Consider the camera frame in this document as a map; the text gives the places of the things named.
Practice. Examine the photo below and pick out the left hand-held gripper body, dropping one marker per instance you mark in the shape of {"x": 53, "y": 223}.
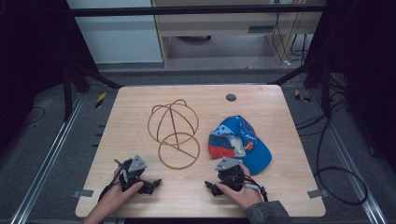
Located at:
{"x": 134, "y": 174}

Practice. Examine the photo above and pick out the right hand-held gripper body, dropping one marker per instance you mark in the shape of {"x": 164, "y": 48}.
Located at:
{"x": 231, "y": 174}

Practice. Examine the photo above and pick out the blue baseball cap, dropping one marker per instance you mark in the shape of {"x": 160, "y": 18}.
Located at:
{"x": 249, "y": 130}

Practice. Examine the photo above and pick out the person's right hand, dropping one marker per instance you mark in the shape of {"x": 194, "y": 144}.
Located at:
{"x": 246, "y": 196}

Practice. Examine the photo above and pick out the person's left hand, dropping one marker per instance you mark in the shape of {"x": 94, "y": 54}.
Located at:
{"x": 116, "y": 196}

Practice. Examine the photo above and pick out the grey round table grommet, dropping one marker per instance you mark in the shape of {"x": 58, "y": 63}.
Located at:
{"x": 231, "y": 97}

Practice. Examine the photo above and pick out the yellow black striped tape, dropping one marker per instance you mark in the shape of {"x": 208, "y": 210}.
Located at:
{"x": 100, "y": 99}
{"x": 301, "y": 97}

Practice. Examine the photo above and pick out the white cabinet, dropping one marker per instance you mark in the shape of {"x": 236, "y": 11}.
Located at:
{"x": 118, "y": 34}

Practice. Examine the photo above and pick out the light wooden desk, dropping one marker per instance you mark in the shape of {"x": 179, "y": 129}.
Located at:
{"x": 218, "y": 26}

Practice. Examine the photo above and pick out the black curtain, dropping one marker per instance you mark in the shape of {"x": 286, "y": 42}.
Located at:
{"x": 364, "y": 62}
{"x": 31, "y": 62}

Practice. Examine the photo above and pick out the grey metal table bracket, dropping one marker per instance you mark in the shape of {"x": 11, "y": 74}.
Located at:
{"x": 83, "y": 193}
{"x": 317, "y": 193}

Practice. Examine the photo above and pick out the aluminium floor rail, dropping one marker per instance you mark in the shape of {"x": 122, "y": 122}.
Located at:
{"x": 351, "y": 161}
{"x": 46, "y": 157}

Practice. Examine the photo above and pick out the black metal frame stand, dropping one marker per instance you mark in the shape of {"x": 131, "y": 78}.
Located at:
{"x": 325, "y": 90}
{"x": 67, "y": 93}

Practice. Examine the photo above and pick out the black horizontal frame bar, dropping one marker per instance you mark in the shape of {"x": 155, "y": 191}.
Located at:
{"x": 193, "y": 11}

